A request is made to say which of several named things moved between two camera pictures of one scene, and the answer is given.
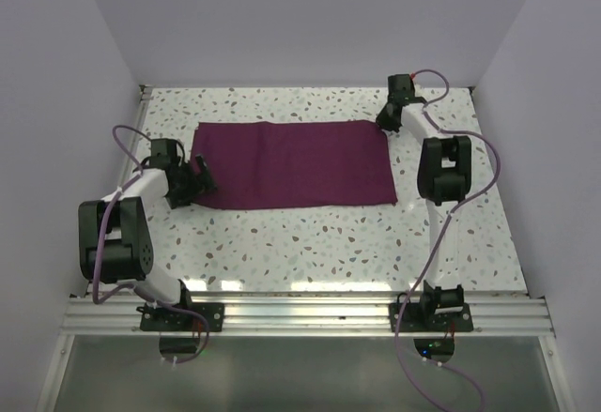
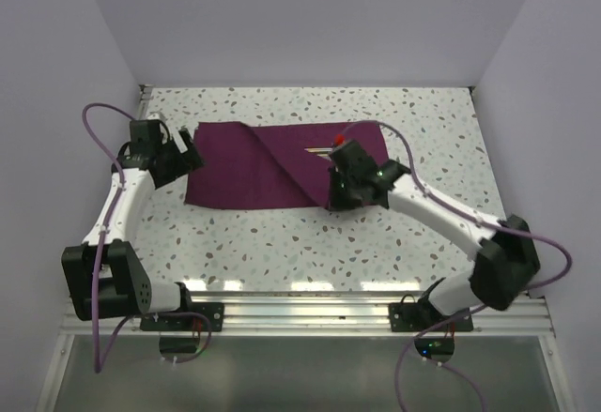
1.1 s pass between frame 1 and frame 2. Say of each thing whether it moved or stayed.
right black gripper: moved
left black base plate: stayed
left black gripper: moved
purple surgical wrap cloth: stayed
